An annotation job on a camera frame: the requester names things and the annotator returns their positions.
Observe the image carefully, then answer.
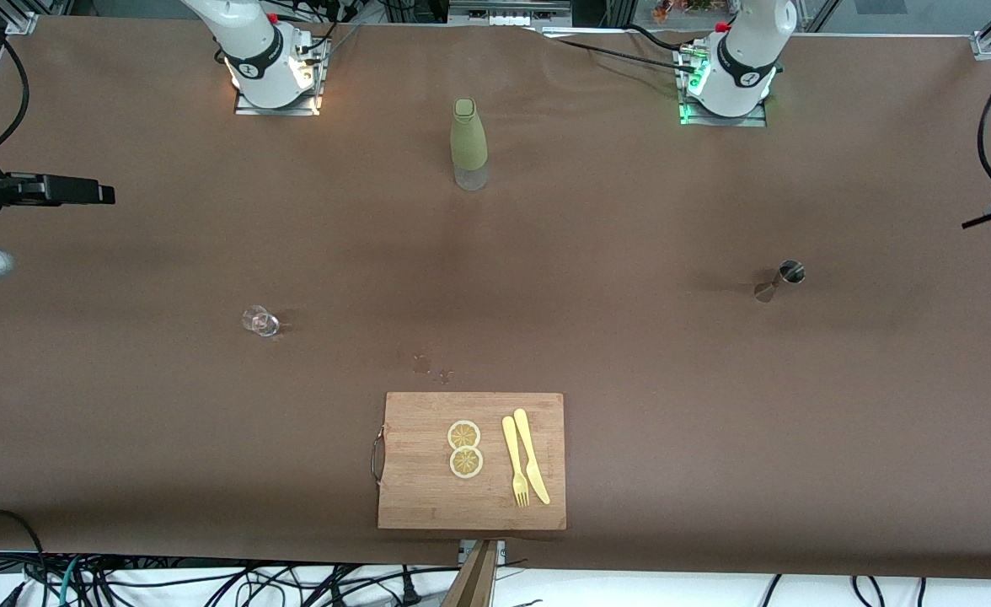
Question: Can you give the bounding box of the steel jigger measuring cup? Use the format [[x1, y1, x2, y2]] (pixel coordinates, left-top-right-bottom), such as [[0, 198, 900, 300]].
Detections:
[[753, 260, 806, 304]]

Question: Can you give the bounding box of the white power strip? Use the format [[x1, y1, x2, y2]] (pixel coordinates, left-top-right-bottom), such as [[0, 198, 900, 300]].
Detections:
[[449, 0, 572, 26]]

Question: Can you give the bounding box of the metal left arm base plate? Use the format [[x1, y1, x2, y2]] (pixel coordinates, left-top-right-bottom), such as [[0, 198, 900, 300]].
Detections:
[[677, 46, 768, 127]]

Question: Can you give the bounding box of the yellow plastic fork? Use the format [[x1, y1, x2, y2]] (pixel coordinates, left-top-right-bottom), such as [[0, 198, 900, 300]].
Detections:
[[501, 416, 531, 509]]

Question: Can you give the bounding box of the metal mounting bracket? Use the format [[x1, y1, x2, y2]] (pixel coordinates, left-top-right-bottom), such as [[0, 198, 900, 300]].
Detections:
[[459, 540, 506, 566]]

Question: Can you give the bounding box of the yellow plastic knife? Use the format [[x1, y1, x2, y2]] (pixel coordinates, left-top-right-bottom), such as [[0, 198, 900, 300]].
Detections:
[[513, 408, 552, 506]]

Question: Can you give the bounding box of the small clear glass cup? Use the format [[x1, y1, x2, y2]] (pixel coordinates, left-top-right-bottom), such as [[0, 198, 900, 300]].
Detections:
[[241, 304, 281, 338]]

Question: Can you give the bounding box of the wooden cutting board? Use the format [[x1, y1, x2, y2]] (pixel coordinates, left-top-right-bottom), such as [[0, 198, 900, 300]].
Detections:
[[371, 391, 567, 532]]

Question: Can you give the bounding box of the brown table cover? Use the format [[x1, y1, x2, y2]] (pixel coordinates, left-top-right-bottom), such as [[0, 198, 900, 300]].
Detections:
[[0, 15, 991, 581]]

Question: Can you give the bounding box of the wooden beam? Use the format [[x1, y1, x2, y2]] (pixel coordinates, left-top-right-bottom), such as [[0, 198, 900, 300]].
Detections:
[[441, 540, 501, 607]]

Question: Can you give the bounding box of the green sleeved glass bottle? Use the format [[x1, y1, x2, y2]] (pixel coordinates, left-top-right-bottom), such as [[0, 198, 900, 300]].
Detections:
[[450, 98, 490, 192]]

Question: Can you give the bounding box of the black power cable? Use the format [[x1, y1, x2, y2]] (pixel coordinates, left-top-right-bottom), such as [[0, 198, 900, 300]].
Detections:
[[538, 24, 703, 75]]

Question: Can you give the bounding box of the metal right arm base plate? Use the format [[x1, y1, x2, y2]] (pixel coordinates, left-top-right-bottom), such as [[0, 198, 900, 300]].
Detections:
[[234, 38, 328, 116]]

